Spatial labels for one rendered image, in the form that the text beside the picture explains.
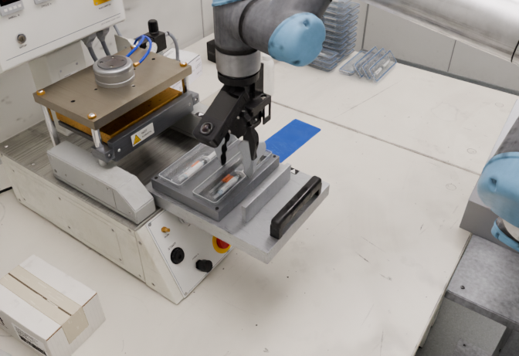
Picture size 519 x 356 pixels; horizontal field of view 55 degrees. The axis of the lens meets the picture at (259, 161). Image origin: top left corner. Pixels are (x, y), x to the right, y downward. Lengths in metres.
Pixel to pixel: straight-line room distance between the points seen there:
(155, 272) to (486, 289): 0.69
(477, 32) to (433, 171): 0.81
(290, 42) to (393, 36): 2.81
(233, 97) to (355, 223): 0.53
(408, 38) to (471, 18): 2.80
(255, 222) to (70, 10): 0.59
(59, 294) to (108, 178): 0.23
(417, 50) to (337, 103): 1.84
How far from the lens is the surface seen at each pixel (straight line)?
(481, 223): 1.26
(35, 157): 1.22
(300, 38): 0.70
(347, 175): 1.37
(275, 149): 1.44
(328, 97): 1.70
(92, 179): 1.01
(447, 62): 3.43
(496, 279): 1.21
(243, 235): 0.88
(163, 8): 1.84
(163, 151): 1.15
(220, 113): 0.84
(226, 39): 0.80
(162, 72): 1.08
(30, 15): 1.09
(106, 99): 1.02
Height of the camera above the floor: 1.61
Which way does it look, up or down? 38 degrees down
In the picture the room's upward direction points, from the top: straight up
